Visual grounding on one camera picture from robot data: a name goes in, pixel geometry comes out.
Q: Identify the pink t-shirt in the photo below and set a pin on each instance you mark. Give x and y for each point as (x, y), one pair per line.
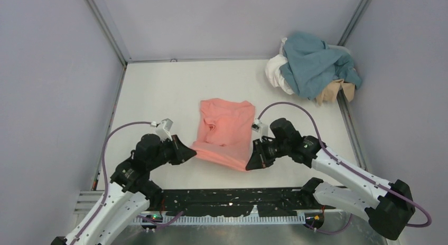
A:
(224, 133)

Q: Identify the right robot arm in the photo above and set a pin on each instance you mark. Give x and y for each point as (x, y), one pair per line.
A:
(385, 205)

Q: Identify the white t-shirt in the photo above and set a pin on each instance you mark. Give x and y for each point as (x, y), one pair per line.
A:
(273, 72)

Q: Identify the beige t-shirt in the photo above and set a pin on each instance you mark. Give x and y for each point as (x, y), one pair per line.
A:
(330, 92)

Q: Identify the blue t-shirt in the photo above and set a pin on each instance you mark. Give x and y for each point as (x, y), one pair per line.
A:
(312, 65)

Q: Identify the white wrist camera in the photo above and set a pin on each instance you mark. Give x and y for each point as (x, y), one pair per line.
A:
(162, 129)
(260, 128)

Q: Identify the right aluminium corner post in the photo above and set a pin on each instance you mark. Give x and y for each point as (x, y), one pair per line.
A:
(354, 21)

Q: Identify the left aluminium corner post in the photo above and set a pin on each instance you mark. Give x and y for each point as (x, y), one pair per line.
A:
(104, 19)

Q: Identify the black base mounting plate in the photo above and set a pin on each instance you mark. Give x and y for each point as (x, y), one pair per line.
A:
(274, 201)

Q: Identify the aluminium corner post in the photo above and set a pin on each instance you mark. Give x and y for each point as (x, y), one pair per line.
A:
(104, 19)
(354, 21)

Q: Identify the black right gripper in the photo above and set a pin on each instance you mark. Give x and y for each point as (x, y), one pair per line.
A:
(262, 151)

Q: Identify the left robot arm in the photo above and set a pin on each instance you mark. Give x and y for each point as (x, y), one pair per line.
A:
(130, 190)

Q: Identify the white slotted cable duct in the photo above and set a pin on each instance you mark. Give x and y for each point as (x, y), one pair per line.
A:
(241, 220)

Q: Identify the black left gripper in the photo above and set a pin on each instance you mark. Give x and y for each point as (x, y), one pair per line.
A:
(175, 149)

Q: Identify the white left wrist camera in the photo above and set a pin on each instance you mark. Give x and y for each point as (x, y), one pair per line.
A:
(162, 129)

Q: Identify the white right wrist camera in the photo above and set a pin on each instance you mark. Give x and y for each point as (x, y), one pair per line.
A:
(260, 128)

